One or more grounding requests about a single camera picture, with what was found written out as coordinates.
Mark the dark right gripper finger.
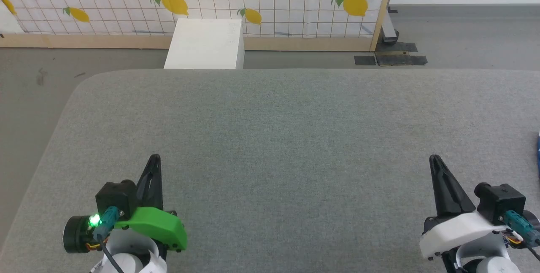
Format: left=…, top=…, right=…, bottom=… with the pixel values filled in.
left=429, top=155, right=455, bottom=218
left=435, top=155, right=477, bottom=215

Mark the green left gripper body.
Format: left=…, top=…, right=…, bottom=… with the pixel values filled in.
left=115, top=207, right=188, bottom=252

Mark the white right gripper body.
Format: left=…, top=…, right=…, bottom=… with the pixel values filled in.
left=420, top=211, right=513, bottom=261

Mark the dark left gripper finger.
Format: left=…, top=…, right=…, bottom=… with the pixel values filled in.
left=151, top=155, right=164, bottom=209
left=136, top=155, right=156, bottom=208

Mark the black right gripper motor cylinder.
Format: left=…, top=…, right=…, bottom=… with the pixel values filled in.
left=523, top=210, right=540, bottom=228

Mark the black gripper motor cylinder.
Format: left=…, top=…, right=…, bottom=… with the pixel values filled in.
left=63, top=215, right=101, bottom=254
left=523, top=210, right=540, bottom=228

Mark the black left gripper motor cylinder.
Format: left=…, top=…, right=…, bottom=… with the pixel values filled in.
left=63, top=215, right=101, bottom=254

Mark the long black floor tape patch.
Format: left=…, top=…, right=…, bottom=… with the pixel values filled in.
left=375, top=54, right=428, bottom=67

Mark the grey upholstered sofa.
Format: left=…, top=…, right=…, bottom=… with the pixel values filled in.
left=0, top=68, right=540, bottom=273

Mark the white rectangular box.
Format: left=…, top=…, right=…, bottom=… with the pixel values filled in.
left=164, top=19, right=245, bottom=70

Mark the grey metal base bar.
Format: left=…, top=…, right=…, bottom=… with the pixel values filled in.
left=381, top=7, right=400, bottom=46

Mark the white panel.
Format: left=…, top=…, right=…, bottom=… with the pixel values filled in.
left=0, top=5, right=24, bottom=34

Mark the black left camera cable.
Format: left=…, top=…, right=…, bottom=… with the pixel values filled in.
left=93, top=206, right=127, bottom=273

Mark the black camera cable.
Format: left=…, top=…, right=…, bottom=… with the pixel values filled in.
left=93, top=206, right=127, bottom=273
left=504, top=211, right=540, bottom=262

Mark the black right camera cable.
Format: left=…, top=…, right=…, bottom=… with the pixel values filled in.
left=504, top=211, right=540, bottom=262

